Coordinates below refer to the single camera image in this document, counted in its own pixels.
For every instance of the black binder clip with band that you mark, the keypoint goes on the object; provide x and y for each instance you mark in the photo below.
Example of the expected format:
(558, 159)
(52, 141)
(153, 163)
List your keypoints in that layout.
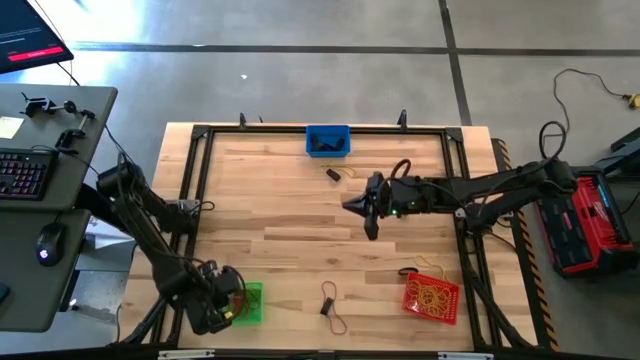
(322, 290)

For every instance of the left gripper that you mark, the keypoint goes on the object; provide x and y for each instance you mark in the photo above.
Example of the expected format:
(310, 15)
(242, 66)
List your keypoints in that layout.
(222, 292)

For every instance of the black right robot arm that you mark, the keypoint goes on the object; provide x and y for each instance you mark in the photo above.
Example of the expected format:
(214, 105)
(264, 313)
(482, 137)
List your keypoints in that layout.
(500, 187)

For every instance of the green plastic basket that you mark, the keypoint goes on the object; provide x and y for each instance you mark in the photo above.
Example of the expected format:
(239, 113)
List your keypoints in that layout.
(255, 320)

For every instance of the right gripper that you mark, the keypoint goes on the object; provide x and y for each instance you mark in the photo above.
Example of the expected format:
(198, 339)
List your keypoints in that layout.
(420, 197)

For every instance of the dark blue stand leg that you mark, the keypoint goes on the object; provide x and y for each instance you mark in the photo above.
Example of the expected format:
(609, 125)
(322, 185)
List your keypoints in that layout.
(625, 162)

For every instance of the silver arm base bracket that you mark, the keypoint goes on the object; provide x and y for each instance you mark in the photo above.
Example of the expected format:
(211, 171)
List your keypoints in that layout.
(460, 214)
(185, 205)

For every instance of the black keyboard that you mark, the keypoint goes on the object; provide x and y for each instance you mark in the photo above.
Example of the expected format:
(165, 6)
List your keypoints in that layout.
(25, 175)

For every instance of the grey desk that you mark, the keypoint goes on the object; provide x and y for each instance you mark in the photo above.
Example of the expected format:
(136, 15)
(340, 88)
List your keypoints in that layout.
(60, 125)
(30, 300)

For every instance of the silver edge bracket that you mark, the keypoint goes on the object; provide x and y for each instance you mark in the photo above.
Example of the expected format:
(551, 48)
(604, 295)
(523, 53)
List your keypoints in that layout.
(185, 354)
(465, 356)

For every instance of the small black clip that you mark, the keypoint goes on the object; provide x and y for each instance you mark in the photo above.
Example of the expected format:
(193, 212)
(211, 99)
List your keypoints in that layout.
(333, 175)

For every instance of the dark table clamp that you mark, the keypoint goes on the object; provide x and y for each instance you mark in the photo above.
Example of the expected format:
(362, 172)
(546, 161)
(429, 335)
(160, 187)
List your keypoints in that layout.
(402, 119)
(242, 121)

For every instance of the black monitor red bar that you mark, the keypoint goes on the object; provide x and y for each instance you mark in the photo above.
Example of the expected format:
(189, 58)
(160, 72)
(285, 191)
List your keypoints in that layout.
(25, 30)

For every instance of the red plastic basket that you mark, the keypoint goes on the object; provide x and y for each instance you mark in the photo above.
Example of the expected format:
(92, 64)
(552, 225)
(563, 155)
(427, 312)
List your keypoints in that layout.
(450, 292)

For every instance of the small black block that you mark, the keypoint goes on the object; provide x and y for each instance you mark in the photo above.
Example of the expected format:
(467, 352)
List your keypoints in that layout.
(328, 148)

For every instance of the black computer mouse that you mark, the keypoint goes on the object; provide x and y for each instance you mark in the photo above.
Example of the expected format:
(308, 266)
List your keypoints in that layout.
(50, 245)

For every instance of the red black tool case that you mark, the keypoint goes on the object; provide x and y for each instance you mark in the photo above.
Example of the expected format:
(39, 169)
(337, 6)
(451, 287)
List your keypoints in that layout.
(575, 240)

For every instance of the black desk clamp mount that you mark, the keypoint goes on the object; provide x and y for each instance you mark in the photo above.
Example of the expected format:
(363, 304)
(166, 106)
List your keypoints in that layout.
(35, 105)
(67, 137)

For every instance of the yellow black hazard strip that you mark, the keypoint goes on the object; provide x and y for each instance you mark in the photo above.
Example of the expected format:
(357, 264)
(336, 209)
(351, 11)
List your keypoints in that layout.
(537, 280)

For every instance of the black aluminium table frame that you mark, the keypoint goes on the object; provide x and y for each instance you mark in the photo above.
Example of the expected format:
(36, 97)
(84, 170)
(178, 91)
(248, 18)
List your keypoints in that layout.
(250, 129)

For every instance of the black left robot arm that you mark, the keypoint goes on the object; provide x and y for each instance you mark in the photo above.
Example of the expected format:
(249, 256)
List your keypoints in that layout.
(145, 220)

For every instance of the blue plastic basket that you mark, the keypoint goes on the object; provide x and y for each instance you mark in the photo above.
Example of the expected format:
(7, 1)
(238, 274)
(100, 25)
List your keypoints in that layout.
(327, 131)

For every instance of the pale sticky note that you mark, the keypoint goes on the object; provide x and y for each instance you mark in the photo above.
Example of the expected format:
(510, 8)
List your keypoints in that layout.
(10, 127)

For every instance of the white papers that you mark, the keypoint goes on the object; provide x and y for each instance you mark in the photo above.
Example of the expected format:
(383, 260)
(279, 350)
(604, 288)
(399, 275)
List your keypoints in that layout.
(107, 237)

